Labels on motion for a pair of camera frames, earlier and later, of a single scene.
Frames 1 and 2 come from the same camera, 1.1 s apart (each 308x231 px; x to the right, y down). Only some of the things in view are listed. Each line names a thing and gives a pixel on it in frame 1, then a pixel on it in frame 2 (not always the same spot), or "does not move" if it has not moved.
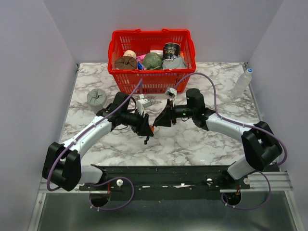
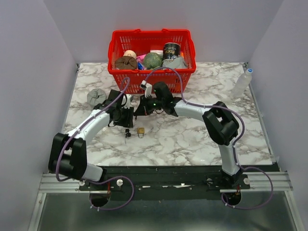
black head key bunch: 145,141 → 127,134
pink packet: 139,59 does not move
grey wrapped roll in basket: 177,63 does not move
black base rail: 166,182 does not move
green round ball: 152,60 does not move
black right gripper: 164,119 → 143,109
